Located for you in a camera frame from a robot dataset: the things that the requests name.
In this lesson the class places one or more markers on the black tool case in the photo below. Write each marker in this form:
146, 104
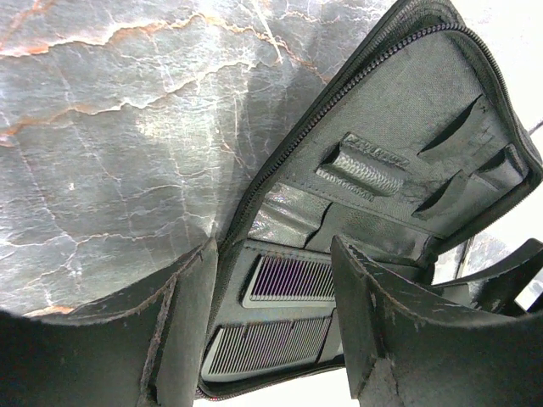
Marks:
412, 149

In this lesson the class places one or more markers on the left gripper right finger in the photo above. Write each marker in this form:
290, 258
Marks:
407, 346

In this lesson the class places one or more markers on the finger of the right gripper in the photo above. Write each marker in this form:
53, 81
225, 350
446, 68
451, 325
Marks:
509, 287

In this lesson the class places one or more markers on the black comb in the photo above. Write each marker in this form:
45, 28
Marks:
289, 282
240, 351

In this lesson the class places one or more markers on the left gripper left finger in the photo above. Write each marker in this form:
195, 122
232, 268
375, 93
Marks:
140, 346

